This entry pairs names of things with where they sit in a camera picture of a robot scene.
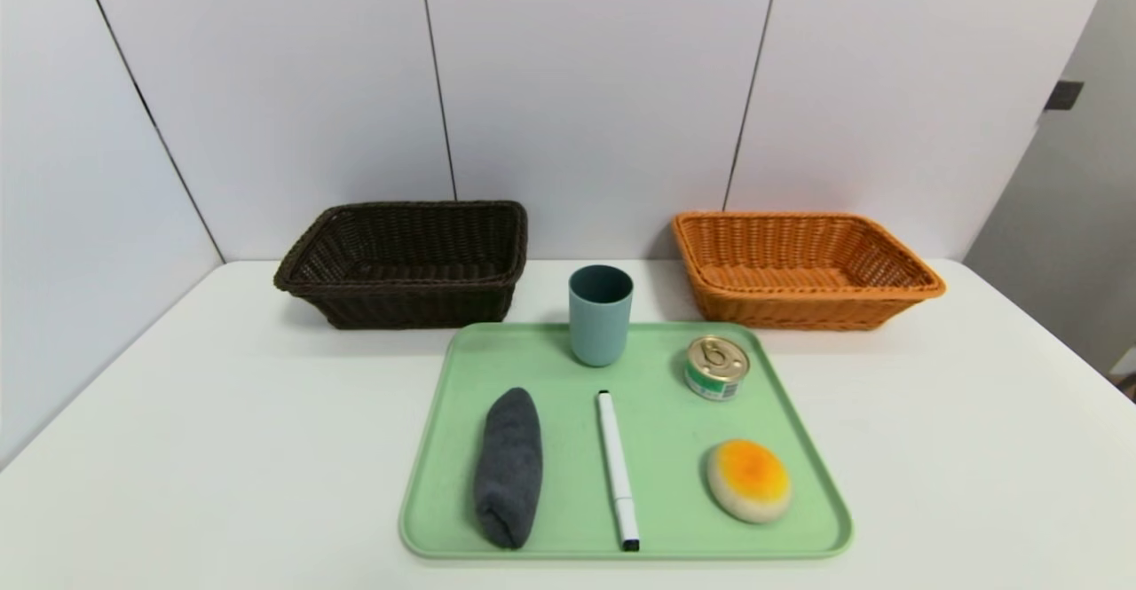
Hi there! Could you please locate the blue-grey plastic cup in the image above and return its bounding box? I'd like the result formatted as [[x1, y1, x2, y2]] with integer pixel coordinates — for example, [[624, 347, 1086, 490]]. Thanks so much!
[[568, 264, 635, 368]]

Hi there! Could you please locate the tin can with pull tab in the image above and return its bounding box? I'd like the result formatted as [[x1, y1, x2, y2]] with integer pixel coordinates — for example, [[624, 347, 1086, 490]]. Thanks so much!
[[683, 334, 752, 402]]

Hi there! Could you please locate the white marker pen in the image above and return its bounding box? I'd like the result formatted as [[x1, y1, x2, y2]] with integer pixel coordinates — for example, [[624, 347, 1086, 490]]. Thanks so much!
[[596, 389, 641, 553]]

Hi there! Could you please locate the grey towel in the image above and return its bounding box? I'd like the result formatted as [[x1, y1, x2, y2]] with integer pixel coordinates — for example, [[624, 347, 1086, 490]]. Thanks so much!
[[473, 387, 543, 550]]

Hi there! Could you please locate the orange-topped white bun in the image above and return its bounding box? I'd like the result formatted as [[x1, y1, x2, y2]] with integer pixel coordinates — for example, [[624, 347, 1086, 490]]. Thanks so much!
[[706, 438, 792, 524]]

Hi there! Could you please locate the dark brown wicker basket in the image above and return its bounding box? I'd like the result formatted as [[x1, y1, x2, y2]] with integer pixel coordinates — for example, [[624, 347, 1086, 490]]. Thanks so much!
[[273, 201, 529, 331]]

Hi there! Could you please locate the orange wicker basket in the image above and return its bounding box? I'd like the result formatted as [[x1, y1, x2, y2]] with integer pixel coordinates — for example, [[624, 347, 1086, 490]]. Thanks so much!
[[671, 210, 947, 332]]

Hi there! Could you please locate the light green plastic tray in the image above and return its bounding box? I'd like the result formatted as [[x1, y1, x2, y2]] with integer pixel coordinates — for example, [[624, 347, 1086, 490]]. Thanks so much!
[[398, 321, 855, 562]]

